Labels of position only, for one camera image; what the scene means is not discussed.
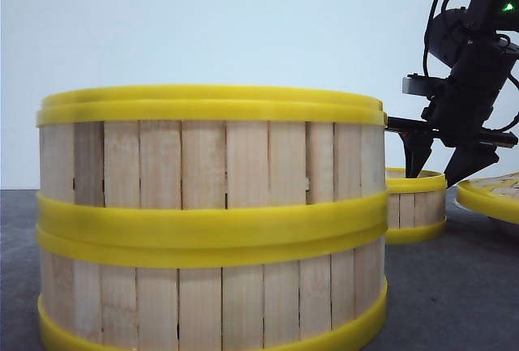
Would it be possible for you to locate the woven bamboo steamer lid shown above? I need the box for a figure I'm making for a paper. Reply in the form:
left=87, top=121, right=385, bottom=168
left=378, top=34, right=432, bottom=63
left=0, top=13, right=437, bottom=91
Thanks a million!
left=457, top=172, right=519, bottom=225

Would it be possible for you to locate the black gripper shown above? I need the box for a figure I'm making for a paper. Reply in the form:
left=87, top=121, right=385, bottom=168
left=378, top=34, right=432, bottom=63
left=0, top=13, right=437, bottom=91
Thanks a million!
left=387, top=30, right=518, bottom=186

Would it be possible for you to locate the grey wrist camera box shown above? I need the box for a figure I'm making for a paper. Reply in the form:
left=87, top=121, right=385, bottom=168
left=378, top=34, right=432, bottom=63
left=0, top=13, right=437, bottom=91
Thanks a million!
left=402, top=73, right=434, bottom=98

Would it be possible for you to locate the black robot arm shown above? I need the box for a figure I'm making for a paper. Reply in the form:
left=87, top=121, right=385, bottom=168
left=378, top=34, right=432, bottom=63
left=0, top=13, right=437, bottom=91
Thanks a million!
left=386, top=0, right=518, bottom=186

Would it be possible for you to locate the black cable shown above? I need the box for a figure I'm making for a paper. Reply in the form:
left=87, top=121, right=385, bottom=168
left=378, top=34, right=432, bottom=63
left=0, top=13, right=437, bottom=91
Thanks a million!
left=420, top=0, right=456, bottom=83

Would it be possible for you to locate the white plate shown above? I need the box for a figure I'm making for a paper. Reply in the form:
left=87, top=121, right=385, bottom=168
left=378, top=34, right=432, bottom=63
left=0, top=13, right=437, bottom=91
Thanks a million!
left=454, top=200, right=518, bottom=233

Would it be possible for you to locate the bamboo steamer basket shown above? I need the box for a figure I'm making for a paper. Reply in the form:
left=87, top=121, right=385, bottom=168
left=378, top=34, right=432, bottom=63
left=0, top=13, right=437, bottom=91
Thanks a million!
left=36, top=222, right=388, bottom=350
left=386, top=168, right=447, bottom=245
left=37, top=85, right=387, bottom=251

